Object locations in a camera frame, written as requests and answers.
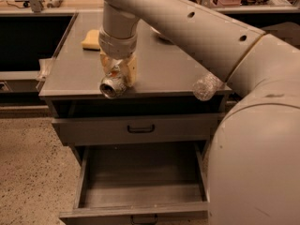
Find grey metal drawer cabinet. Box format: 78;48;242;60
40;11;231;225

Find black upper drawer handle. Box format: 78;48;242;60
127;125;156;134

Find yellow sponge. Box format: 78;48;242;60
81;29;100;51

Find clear plastic water bottle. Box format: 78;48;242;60
192;73;223;101

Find green white 7up can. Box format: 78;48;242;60
99;60;127;99

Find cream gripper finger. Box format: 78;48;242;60
119;55;137;87
100;51;113;76

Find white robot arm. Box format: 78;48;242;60
102;0;300;225

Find white bowl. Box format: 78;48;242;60
151;26;171;42

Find black drawer handle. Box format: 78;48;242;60
127;125;156;134
130;215;158;225

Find closed grey upper drawer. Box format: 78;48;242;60
52;113;218;146

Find black middle drawer handle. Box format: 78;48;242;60
130;215;158;225

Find open grey middle drawer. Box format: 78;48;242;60
59;141;208;225

